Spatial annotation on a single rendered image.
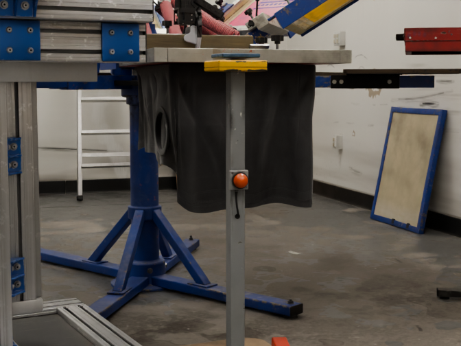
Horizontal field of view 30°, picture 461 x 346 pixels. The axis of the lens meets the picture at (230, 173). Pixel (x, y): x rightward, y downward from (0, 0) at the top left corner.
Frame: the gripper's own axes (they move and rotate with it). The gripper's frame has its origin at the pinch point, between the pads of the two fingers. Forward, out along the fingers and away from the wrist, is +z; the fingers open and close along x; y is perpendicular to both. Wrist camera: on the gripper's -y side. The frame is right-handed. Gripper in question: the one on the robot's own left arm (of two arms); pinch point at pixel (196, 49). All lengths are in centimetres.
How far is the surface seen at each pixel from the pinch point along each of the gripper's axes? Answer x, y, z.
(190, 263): -58, -13, 87
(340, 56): 60, -26, 4
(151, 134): 19.2, 20.6, 27.7
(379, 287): -45, -96, 101
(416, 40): -7, -89, -5
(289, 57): 60, -10, 4
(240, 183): 84, 13, 36
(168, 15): -59, -5, -16
